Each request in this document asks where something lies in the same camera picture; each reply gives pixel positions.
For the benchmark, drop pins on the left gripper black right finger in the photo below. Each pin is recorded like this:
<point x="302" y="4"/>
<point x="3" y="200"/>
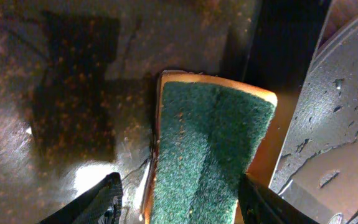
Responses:
<point x="260" y="205"/>

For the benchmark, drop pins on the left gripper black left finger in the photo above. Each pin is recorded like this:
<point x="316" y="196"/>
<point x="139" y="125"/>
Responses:
<point x="100" y="204"/>

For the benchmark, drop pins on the yellow green sponge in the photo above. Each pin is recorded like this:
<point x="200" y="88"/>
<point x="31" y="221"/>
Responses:
<point x="208" y="130"/>

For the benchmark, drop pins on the round black tray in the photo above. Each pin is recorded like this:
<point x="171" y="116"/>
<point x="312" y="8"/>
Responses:
<point x="318" y="168"/>

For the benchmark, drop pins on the rectangular black tray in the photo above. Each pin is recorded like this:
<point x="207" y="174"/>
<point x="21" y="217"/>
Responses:
<point x="78" y="86"/>

